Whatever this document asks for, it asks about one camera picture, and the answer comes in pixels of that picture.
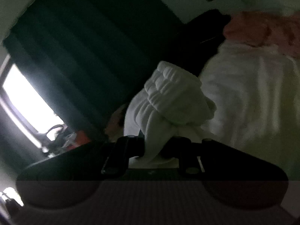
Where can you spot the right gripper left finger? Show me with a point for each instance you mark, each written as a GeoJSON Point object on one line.
{"type": "Point", "coordinates": [72, 177]}

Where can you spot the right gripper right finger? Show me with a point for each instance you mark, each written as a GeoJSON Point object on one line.
{"type": "Point", "coordinates": [232, 177]}

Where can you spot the white zip-up jacket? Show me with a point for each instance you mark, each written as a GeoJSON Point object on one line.
{"type": "Point", "coordinates": [170, 104]}

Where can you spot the red cloth on stand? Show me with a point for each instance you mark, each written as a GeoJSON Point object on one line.
{"type": "Point", "coordinates": [78, 139]}

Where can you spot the lit vanity mirror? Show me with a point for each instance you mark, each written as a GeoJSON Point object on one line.
{"type": "Point", "coordinates": [10, 193]}

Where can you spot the dark green right curtain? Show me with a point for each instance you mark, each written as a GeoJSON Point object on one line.
{"type": "Point", "coordinates": [88, 57]}

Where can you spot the orange pillow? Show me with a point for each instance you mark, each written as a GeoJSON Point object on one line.
{"type": "Point", "coordinates": [258, 29]}

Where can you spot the window with dark frame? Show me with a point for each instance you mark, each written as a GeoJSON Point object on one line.
{"type": "Point", "coordinates": [26, 107]}

